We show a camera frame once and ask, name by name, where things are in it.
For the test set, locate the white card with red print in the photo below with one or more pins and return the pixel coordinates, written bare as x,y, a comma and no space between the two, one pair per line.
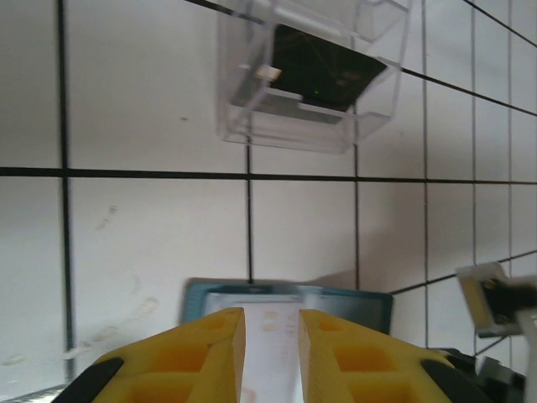
272,357

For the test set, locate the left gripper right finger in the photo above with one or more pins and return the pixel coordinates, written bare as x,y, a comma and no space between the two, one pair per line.
369,369

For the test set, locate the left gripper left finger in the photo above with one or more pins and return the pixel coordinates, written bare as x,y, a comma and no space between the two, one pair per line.
176,365

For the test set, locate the black credit card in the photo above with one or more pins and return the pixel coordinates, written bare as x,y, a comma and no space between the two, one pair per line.
327,71

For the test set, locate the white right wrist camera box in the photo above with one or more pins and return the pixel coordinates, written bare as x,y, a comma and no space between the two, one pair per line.
478,302

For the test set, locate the clear acrylic box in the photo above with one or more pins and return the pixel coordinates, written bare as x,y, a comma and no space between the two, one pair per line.
369,121

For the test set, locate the blue-grey cloth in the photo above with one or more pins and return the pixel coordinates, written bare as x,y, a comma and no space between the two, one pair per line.
361,310

